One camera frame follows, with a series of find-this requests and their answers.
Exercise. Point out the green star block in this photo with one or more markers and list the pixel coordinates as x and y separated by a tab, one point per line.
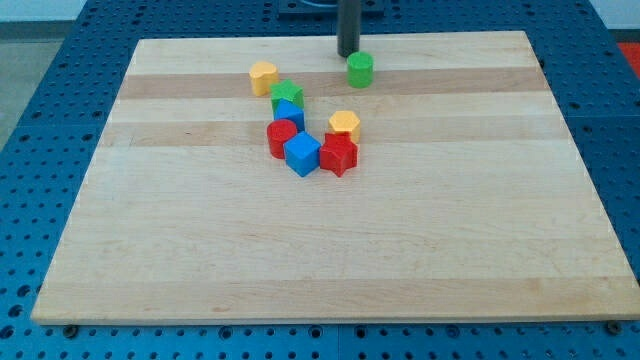
286	90

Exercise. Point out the green cylinder block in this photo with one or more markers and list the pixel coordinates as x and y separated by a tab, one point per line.
360	67

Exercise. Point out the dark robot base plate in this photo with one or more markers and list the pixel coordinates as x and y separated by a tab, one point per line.
297	8

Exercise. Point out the yellow hexagon block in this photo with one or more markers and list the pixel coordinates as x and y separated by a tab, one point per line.
346	121

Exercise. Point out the wooden board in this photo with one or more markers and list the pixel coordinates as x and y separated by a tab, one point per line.
470	201

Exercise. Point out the yellow heart block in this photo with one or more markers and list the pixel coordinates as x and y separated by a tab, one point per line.
262	76

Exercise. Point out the red cylinder block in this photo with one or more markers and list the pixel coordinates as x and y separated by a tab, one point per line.
278	133

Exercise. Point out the blue pentagon block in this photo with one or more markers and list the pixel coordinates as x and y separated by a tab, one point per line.
290	111

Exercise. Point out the blue cube block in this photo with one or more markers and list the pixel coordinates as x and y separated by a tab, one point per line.
302	153

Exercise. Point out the red star block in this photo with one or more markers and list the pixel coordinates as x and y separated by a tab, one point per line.
338	153

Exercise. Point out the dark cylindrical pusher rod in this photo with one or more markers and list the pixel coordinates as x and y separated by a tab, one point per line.
348	27

